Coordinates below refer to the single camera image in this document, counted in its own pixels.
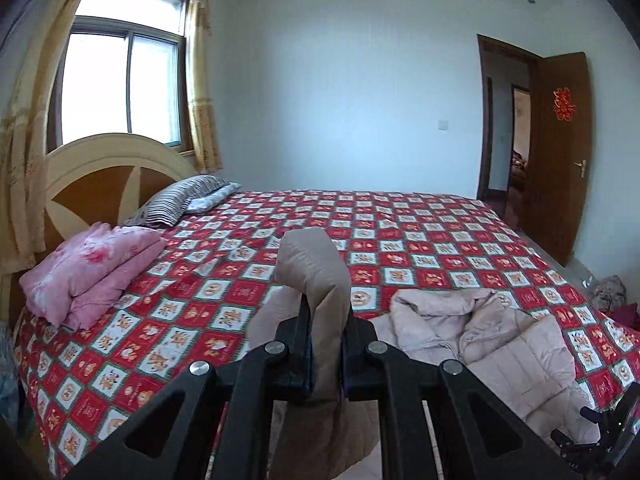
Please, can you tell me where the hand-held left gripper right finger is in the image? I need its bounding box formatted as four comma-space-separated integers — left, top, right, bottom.
342, 310, 566, 480

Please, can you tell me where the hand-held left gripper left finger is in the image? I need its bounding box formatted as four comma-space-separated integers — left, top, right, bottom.
65, 295, 314, 480

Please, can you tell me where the window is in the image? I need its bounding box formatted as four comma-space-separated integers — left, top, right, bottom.
47, 0, 193, 153

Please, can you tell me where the red paper door decoration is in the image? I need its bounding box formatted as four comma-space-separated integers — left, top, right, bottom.
552, 87, 573, 122

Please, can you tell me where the red printed bedsheet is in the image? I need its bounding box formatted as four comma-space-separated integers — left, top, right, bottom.
12, 189, 640, 478

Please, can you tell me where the pale pink puffer jacket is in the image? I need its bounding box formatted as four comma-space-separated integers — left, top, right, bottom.
247, 227, 601, 480

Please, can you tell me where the brown wooden door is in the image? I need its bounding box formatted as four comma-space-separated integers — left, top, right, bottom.
517, 52, 593, 267

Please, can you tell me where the folded pink blanket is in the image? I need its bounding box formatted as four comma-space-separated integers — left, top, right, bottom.
19, 222, 170, 332

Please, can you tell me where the striped pillow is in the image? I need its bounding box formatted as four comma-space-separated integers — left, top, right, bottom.
122, 175, 228, 229

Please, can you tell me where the wide yellow floral curtain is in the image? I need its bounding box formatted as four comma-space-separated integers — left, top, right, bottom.
0, 0, 107, 273

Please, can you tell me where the pile of clothes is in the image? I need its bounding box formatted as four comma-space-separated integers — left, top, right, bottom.
590, 274, 640, 332

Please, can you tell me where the grey dotted pillow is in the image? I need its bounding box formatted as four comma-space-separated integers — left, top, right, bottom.
185, 182, 243, 213

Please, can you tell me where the brown door frame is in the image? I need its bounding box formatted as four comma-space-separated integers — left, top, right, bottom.
476, 34, 542, 211

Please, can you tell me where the narrow yellow floral curtain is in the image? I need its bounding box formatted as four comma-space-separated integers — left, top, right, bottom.
186, 0, 223, 173

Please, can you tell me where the wooden bed headboard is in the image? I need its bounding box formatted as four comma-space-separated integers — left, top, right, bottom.
0, 132, 197, 326

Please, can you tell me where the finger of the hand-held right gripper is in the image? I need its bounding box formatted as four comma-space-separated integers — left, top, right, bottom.
550, 402, 613, 461

